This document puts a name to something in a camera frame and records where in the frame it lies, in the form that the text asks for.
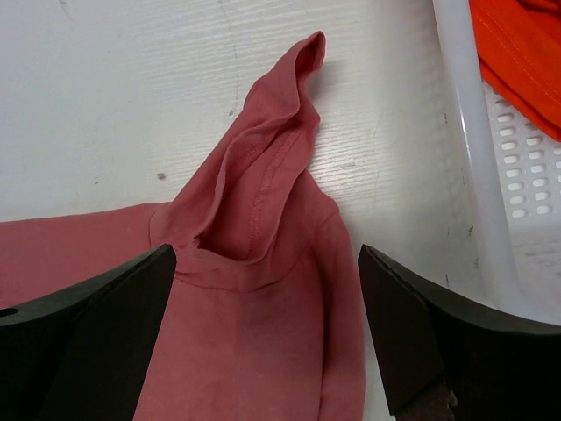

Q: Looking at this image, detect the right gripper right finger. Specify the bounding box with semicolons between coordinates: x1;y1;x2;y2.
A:
358;246;560;420

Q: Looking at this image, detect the orange t-shirt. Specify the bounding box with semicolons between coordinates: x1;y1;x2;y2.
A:
469;0;560;141

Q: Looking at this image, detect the white plastic basket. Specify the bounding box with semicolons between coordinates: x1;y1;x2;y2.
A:
431;0;561;328

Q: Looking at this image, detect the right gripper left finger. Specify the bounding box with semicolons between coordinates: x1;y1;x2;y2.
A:
1;245;176;420

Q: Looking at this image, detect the dusty red t-shirt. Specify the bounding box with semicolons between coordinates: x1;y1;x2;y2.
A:
1;32;366;420

